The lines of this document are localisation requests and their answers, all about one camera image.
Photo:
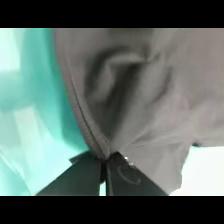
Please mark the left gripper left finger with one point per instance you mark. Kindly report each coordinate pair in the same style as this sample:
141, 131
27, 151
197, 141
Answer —
80, 178

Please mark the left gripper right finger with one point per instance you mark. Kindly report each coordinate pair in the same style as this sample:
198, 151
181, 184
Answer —
128, 180

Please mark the grey T-shirt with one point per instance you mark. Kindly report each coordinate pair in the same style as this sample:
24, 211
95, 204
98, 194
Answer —
140, 86

